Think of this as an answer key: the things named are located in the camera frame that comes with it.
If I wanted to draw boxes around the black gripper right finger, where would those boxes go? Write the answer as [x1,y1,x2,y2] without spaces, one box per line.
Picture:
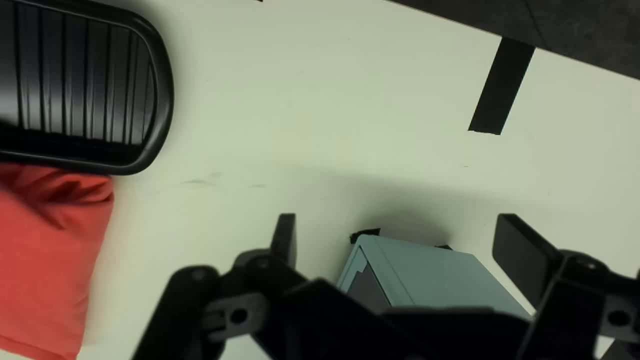
[493,213,640,360]

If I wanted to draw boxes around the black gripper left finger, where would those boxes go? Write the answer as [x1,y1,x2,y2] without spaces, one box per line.
[130,211,316,360]

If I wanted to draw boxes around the red-orange cloth towel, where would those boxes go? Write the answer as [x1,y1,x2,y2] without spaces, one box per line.
[0,164,114,360]

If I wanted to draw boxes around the black tape strip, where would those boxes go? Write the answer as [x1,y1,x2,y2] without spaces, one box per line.
[469,37,535,136]

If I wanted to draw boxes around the black plastic tray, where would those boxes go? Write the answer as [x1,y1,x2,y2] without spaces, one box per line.
[0,0,175,176]

